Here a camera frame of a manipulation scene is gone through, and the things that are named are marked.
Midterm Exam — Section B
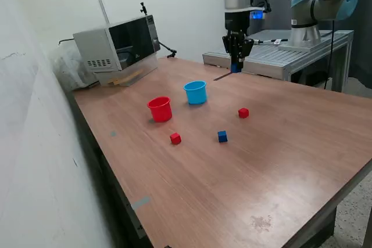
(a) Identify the black cable with silver connector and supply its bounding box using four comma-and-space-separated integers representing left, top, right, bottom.
252, 38, 289, 45

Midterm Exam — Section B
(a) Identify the wooden slat stack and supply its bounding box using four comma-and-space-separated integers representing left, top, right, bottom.
108, 69, 144, 87

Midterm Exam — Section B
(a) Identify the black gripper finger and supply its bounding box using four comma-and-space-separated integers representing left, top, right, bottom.
222, 35, 238, 64
237, 37, 254, 66

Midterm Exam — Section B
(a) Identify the aluminium robot mounting plate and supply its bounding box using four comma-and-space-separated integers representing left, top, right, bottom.
278, 36, 332, 53

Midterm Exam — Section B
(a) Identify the slotted aluminium robot table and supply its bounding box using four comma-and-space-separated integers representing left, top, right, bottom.
202, 29, 355, 94

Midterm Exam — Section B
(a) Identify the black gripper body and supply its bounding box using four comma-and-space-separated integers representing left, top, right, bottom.
224, 11, 251, 38

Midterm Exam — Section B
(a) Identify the thick black hanging cable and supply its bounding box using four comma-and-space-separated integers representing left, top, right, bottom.
324, 20, 335, 89

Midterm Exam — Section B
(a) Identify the white thin rod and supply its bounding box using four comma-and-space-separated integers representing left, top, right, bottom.
98, 0, 110, 25

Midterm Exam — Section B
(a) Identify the grey plastic bag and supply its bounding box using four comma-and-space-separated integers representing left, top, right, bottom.
49, 46, 100, 92

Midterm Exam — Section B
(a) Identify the red plastic cup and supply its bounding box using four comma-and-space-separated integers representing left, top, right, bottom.
146, 96, 173, 123

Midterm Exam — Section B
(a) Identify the blue plastic cup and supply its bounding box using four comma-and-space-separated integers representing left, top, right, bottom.
183, 80, 208, 106

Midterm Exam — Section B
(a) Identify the grey tape strip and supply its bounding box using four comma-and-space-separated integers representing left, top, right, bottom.
130, 196, 151, 211

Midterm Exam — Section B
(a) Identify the clear acrylic stand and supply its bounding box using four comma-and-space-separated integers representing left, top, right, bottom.
95, 55, 160, 88

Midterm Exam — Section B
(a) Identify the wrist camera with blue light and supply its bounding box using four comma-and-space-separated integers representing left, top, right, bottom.
249, 6, 267, 21

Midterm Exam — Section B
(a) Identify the silver microwave oven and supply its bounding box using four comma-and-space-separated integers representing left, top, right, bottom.
72, 14, 162, 72

